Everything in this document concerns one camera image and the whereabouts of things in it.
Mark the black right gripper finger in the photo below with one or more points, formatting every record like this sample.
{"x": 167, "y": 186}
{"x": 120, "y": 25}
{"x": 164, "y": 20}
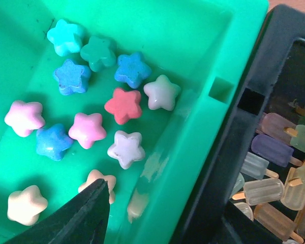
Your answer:
{"x": 83, "y": 219}

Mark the blue star candy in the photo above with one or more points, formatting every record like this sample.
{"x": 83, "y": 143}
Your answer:
{"x": 72, "y": 78}
{"x": 132, "y": 69}
{"x": 53, "y": 142}

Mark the pink star candy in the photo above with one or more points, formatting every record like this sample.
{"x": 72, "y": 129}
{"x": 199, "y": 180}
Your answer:
{"x": 87, "y": 129}
{"x": 25, "y": 117}

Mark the green plastic bin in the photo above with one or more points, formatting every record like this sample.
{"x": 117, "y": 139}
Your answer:
{"x": 202, "y": 46}

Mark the black plastic bin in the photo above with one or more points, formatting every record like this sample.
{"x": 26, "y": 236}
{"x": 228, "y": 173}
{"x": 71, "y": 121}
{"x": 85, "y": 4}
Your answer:
{"x": 276, "y": 68}

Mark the peach star candy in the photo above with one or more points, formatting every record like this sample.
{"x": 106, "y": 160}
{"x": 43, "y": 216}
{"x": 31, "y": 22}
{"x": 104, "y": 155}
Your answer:
{"x": 96, "y": 174}
{"x": 24, "y": 207}

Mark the lilac star candy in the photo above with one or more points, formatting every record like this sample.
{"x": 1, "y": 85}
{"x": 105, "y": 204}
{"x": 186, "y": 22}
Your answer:
{"x": 126, "y": 148}

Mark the red star candy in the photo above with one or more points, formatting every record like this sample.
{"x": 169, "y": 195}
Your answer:
{"x": 124, "y": 105}

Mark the white star candy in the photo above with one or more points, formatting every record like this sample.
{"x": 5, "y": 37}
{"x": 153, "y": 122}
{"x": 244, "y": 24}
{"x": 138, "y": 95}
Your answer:
{"x": 161, "y": 93}

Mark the green star candy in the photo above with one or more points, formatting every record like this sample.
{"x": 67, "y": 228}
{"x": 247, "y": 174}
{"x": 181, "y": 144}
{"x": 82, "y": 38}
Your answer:
{"x": 99, "y": 52}

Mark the cyan star candy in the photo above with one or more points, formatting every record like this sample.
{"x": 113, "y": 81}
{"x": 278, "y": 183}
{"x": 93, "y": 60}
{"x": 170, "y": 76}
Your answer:
{"x": 66, "y": 37}

